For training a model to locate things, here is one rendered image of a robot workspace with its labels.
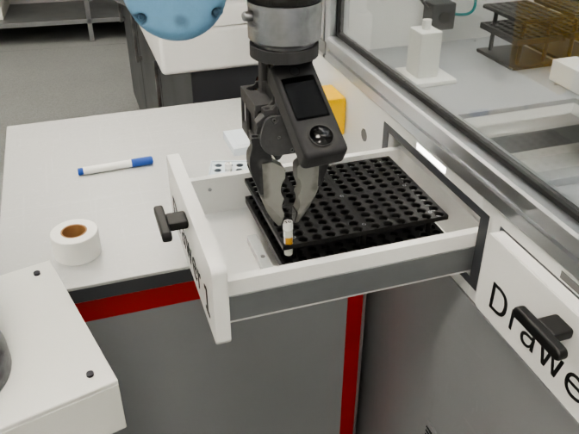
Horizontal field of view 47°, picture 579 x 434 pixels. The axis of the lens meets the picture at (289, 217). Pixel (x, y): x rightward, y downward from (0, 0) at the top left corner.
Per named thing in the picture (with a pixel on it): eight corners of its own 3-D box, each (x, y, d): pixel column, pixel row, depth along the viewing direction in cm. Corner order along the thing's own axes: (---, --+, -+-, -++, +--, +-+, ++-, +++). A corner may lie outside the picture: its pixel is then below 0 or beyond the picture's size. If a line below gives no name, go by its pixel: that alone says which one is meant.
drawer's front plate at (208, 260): (216, 347, 76) (210, 270, 70) (172, 219, 99) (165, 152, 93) (232, 344, 76) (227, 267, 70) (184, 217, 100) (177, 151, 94)
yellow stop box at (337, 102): (318, 139, 118) (319, 101, 114) (304, 123, 123) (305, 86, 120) (345, 135, 119) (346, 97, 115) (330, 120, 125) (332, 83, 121)
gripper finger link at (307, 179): (304, 197, 83) (301, 131, 78) (321, 221, 78) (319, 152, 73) (281, 202, 82) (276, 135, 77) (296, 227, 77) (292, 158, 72)
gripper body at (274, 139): (301, 126, 80) (302, 25, 73) (326, 157, 73) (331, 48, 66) (239, 133, 77) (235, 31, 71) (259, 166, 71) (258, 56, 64)
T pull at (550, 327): (557, 364, 62) (560, 353, 62) (510, 314, 68) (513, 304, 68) (588, 356, 63) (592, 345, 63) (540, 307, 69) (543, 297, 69)
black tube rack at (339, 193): (283, 288, 82) (283, 245, 79) (245, 217, 96) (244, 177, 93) (442, 256, 88) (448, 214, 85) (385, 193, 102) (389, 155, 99)
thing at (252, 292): (227, 325, 77) (225, 283, 74) (186, 213, 98) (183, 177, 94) (523, 261, 88) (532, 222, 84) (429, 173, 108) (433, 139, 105)
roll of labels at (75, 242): (46, 251, 102) (41, 228, 100) (90, 234, 106) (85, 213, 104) (65, 271, 98) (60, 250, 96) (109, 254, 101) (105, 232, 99)
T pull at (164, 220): (163, 244, 79) (162, 235, 79) (153, 213, 85) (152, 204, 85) (193, 239, 80) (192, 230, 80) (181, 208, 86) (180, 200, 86)
